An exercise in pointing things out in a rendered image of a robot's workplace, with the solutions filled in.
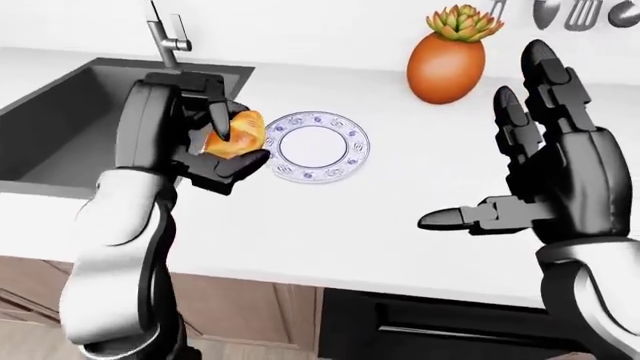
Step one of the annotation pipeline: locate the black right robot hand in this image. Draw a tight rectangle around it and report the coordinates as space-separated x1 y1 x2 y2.
416 39 629 247

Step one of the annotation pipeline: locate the hanging silver spoon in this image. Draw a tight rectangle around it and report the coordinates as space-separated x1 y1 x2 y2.
531 0 559 30

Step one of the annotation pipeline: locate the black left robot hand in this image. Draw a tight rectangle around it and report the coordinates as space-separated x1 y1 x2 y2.
115 71 272 197

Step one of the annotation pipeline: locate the white plate with blue pattern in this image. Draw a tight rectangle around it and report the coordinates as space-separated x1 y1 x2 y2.
261 109 372 186

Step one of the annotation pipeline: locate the dark grey sink basin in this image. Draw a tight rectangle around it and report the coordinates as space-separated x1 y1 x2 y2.
0 56 256 199

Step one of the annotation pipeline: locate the green succulent plant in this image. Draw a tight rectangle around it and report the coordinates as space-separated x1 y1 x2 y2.
425 3 505 43

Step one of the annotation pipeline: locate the orange egg-shaped vase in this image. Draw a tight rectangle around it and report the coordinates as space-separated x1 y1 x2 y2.
405 32 487 105

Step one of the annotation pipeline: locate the hanging silver ladle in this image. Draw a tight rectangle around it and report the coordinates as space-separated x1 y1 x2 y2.
607 0 640 28

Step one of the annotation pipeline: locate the wooden cabinet front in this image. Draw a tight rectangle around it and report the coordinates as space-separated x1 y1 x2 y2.
0 255 325 360

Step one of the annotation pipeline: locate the silver kitchen faucet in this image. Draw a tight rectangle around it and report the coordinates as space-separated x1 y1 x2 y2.
145 0 194 69

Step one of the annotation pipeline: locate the golden brown pastry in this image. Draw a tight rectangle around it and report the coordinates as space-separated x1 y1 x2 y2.
201 109 267 159

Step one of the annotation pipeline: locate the black oven front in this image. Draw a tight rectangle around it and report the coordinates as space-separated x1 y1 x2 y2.
316 286 624 360

